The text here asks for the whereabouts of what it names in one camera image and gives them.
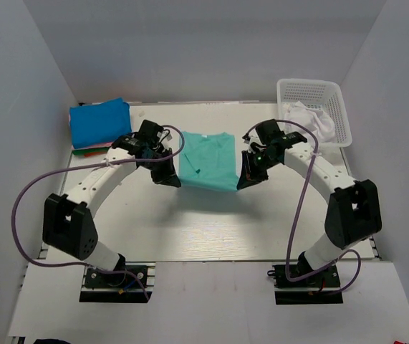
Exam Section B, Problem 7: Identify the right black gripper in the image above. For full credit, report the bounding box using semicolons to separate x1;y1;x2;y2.
239;150;280;190

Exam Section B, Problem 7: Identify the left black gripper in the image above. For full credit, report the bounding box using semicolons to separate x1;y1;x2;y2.
141;148;181;188

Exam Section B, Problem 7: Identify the teal t shirt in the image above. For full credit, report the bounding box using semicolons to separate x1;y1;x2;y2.
178;132;239;192

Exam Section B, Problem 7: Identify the white t shirt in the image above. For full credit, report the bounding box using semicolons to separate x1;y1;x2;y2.
282;101;335;143

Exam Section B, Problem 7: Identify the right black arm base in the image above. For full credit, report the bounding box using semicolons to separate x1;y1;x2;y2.
267;264;343;305

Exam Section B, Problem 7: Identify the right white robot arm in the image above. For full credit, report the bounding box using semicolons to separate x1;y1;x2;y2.
237;120;382;286

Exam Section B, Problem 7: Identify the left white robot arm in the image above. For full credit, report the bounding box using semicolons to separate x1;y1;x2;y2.
42;120;181;286

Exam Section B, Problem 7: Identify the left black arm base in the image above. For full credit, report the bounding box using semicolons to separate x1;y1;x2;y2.
79;262;155;304

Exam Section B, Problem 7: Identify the folded pink t shirt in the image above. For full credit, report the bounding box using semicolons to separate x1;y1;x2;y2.
78;141;113;150

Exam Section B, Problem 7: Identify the folded red t shirt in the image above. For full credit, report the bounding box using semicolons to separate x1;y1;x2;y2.
83;150;107;158

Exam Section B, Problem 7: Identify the folded green t shirt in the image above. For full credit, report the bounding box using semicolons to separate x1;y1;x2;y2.
72;148;109;157

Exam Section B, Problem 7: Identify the white plastic basket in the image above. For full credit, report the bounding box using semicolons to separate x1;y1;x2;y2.
276;78;352;148

